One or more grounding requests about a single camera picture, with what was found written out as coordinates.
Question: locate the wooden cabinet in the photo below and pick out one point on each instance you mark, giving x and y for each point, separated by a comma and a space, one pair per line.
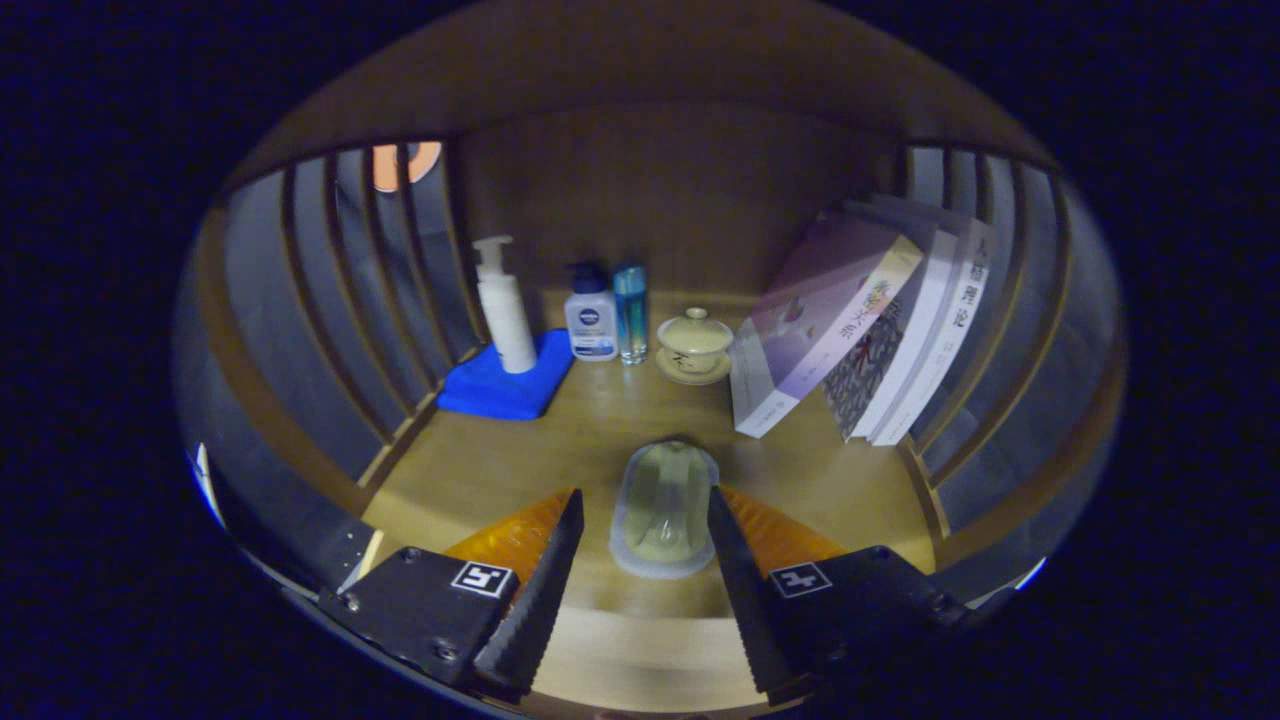
650, 190

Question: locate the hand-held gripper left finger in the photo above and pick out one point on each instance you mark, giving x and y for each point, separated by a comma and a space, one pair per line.
535, 610

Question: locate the white book with black characters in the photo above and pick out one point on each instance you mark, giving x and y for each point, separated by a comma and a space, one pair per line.
955, 320

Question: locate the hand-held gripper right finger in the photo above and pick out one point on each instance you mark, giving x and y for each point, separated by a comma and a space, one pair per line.
750, 600

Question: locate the pale green brush grey base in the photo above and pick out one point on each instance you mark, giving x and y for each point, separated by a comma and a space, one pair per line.
665, 500

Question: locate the blue folded cloth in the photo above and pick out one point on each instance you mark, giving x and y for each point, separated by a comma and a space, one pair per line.
500, 390

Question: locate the dark patterned book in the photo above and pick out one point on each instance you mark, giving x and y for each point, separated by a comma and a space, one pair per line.
865, 375

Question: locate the white pump bottle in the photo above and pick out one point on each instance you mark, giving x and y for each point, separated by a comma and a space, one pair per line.
510, 320

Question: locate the teal slim bottle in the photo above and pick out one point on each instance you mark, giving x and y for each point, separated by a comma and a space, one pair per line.
631, 315

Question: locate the white bottle with blue cap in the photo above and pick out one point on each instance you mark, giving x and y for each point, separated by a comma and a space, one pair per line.
591, 325

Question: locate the beige lidded teacup with saucer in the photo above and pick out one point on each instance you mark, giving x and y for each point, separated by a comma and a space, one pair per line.
694, 345

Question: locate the wooden countertop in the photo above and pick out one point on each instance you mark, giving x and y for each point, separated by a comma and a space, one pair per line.
600, 420

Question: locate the purple and white book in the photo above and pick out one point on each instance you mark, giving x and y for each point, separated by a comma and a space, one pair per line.
810, 310

